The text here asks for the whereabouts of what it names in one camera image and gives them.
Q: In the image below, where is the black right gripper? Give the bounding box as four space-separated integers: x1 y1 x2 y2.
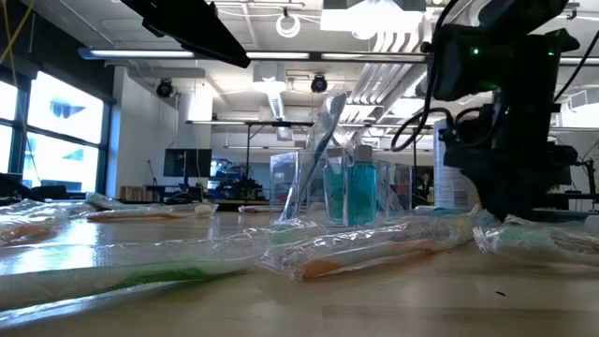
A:
443 100 579 221

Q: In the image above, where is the small blue mouthwash bottle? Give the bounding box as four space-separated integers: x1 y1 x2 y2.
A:
322 147 348 224
346 143 378 227

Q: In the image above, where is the clear acrylic organizer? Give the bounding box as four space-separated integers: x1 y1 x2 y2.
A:
269 149 414 227

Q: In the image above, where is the white wipes canister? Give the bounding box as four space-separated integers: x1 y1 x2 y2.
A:
432 118 479 211

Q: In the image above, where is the dark computer monitor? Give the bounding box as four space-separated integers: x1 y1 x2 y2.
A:
162 148 213 179

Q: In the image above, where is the large window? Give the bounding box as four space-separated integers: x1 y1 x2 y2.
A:
0 69 113 197

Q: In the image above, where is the background robot workstation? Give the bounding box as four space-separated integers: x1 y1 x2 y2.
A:
208 157 270 202

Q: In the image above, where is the stack of wooden blocks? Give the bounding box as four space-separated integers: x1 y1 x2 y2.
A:
119 184 163 203

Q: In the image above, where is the square ceiling light panel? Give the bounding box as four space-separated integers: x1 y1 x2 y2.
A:
320 0 427 34

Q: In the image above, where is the black aluminium table frame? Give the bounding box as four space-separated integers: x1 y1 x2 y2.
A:
531 207 599 224

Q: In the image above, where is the black ceiling camera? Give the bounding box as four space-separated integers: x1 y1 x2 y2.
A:
155 78 176 99
310 73 329 95

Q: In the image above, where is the white coiled cable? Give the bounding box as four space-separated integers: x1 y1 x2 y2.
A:
275 13 302 39

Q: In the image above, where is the black background gantry frame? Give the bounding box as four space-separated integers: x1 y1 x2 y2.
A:
185 119 314 182

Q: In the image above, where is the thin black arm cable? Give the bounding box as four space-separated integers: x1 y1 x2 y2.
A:
553 30 599 103

